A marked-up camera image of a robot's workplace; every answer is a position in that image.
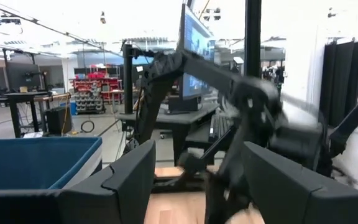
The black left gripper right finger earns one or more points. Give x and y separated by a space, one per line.
306 202

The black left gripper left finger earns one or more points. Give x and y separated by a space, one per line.
104 202

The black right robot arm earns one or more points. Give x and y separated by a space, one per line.
163 81

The black keyboard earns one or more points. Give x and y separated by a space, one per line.
219 129

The black vertical pole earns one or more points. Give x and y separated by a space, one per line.
253 37

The black desk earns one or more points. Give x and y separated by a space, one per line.
179 119

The computer monitor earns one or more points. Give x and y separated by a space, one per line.
197 49

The black curtain panel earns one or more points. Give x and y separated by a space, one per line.
340 81

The navy white striped fabric bin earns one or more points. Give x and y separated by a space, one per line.
26 161

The black computer box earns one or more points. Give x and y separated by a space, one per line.
58 119

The red bin storage shelf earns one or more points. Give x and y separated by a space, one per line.
95 90

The black standing table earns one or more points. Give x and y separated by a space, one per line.
26 99

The black monitor stand post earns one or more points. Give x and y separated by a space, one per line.
128 81

